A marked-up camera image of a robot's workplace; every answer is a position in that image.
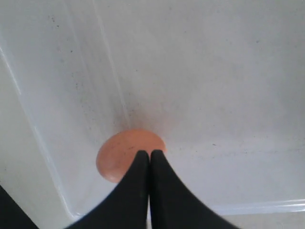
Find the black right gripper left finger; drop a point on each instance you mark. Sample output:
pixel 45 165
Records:
pixel 127 205

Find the clear plastic storage box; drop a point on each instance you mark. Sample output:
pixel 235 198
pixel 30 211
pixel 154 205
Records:
pixel 222 82

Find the brown egg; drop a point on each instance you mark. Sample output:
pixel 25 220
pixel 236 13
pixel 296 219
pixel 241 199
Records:
pixel 118 152

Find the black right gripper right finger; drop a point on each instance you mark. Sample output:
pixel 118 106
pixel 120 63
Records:
pixel 173 205

